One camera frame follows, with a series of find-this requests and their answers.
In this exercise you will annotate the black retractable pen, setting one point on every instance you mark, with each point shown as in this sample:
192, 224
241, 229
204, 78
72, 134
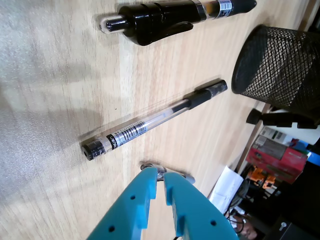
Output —
160, 20

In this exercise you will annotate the white paper sheet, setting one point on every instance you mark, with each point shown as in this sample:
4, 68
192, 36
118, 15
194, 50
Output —
226, 190

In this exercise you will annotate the orange black tool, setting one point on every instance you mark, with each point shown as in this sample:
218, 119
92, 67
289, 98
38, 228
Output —
260, 175

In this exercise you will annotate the black clamp stand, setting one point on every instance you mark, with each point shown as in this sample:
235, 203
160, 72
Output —
275, 119

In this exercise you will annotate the blue box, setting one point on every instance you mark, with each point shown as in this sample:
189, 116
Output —
314, 157

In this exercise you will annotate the red cardboard box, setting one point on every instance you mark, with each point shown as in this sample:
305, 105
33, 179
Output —
275, 162

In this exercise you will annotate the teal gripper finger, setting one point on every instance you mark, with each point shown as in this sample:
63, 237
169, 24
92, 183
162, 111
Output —
130, 212
195, 212

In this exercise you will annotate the black mesh pen holder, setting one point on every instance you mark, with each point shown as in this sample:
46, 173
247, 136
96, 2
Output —
275, 67

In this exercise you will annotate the black box white logo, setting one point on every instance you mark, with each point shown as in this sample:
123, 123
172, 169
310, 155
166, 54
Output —
287, 230

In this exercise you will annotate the clear stick pen black cap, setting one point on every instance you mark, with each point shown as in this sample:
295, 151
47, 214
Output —
140, 127

